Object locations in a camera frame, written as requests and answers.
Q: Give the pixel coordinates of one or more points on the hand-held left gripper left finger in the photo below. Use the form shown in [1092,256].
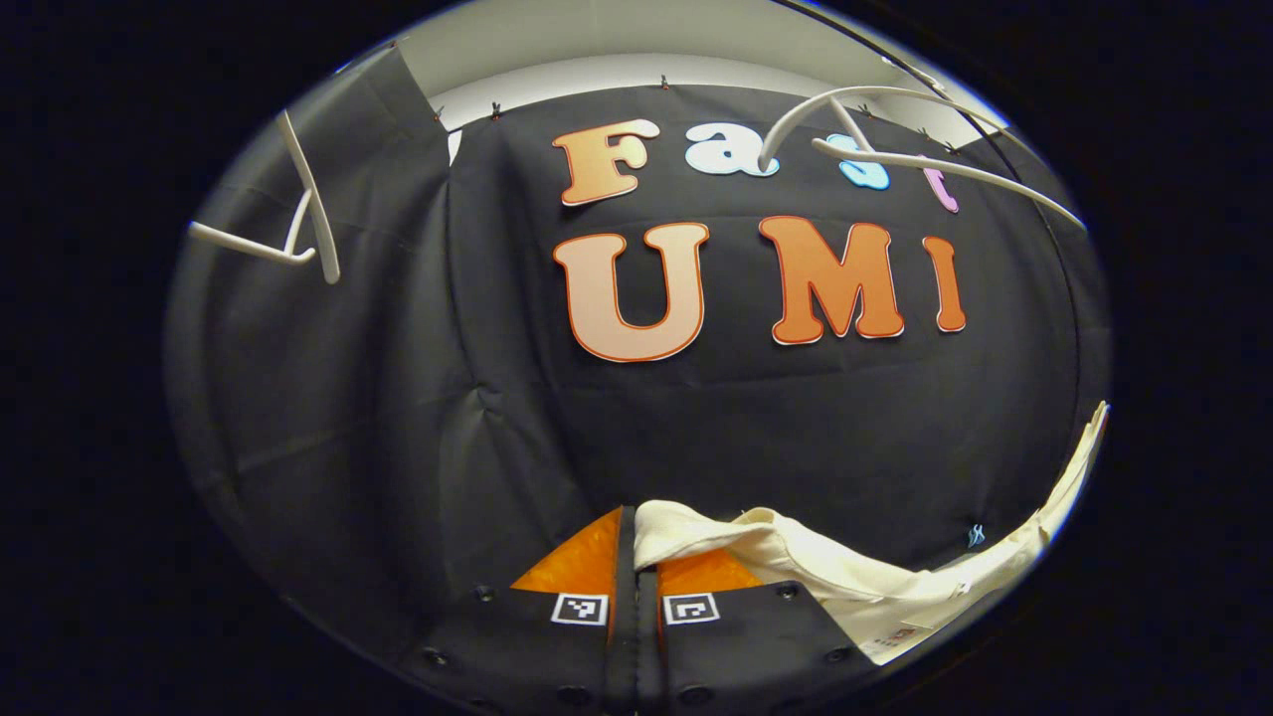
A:
[622,646]

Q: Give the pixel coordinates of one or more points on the cream collared shirt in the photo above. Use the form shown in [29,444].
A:
[845,577]

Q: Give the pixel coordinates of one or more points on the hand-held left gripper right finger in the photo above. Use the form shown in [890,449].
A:
[648,646]

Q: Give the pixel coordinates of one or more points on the white hanger with crossbar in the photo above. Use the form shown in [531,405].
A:
[318,229]
[945,167]

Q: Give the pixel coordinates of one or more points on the black backdrop cloth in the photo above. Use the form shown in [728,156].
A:
[398,398]

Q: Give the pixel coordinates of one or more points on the small blue clip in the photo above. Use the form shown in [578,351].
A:
[976,537]

